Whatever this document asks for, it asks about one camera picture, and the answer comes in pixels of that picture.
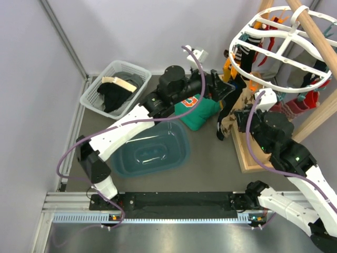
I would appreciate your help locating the white plastic laundry basket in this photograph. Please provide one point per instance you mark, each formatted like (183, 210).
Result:
(92, 100)

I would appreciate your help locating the green jacket with orange logo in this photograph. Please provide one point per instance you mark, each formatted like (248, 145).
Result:
(198, 117)

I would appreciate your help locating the red christmas sock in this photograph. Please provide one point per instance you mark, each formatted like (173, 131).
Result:
(302, 103)

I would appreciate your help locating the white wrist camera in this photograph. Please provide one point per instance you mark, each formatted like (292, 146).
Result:
(267, 100)
(200, 55)

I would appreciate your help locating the blue translucent plastic tub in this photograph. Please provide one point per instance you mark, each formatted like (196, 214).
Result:
(162, 147)

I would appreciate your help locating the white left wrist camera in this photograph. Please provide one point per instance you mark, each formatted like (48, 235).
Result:
(200, 55)

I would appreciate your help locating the beige brown argyle sock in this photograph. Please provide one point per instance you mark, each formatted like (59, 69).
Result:
(246, 98)

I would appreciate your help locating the mustard yellow sock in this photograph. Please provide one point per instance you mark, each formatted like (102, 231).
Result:
(228, 74)

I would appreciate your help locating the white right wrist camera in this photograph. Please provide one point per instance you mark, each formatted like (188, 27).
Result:
(267, 100)

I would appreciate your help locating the black white striped sock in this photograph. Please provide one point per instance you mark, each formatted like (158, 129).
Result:
(247, 55)

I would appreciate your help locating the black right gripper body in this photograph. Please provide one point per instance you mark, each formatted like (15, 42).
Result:
(256, 122)

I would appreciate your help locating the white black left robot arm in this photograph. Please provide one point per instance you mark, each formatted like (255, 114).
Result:
(173, 87)

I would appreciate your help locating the black sports sock blue accents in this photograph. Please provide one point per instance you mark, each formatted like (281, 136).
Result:
(228, 104)

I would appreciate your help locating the clothes pile in basket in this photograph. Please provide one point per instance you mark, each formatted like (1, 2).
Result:
(115, 96)

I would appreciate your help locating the wooden hanging rod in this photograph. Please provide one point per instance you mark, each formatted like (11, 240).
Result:
(320, 42)

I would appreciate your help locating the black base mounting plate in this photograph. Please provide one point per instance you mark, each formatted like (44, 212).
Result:
(184, 205)

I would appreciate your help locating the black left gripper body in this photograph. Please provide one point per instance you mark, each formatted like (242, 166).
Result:
(193, 85)

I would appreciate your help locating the white round sock hanger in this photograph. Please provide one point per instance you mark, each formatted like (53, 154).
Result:
(259, 28)

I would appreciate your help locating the aluminium frame rail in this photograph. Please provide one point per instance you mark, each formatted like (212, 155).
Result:
(172, 222)

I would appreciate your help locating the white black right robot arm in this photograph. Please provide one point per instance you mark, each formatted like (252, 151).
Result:
(273, 133)

